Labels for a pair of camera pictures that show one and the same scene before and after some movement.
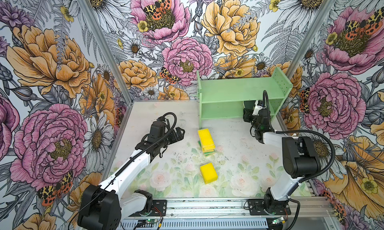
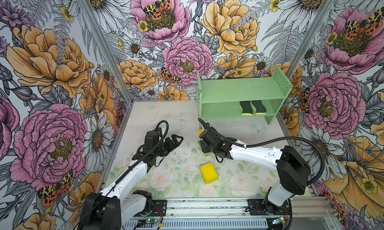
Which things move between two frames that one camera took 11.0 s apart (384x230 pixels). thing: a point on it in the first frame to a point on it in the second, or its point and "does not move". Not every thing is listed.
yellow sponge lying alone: x=208 y=173 does not move
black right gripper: x=247 y=115 to x=204 y=148
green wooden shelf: x=224 y=98 does not move
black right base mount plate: x=258 y=207 does not move
